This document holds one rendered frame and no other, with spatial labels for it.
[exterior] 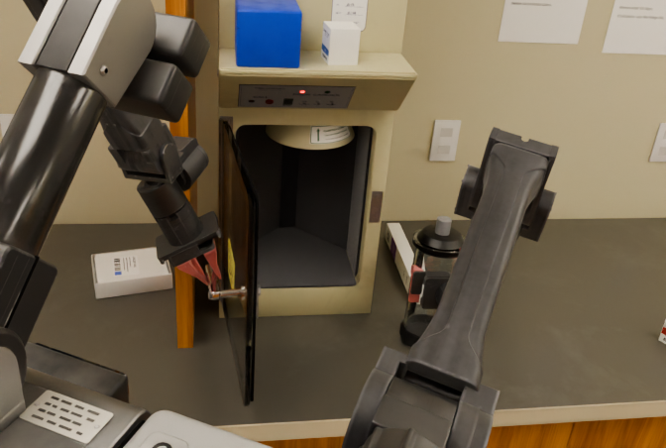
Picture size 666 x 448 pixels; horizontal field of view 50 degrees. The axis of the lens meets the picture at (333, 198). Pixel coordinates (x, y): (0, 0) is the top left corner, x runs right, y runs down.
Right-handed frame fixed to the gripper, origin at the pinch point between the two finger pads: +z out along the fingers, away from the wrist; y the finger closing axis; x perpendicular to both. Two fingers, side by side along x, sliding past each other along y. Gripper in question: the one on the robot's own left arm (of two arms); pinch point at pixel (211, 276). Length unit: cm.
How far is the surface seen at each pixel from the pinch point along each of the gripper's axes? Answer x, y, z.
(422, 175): -59, -50, 39
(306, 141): -22.4, -24.0, -3.6
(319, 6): -20.2, -35.1, -26.6
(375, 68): -9.7, -38.4, -16.6
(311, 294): -20.4, -11.9, 28.0
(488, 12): -58, -78, 4
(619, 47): -54, -107, 25
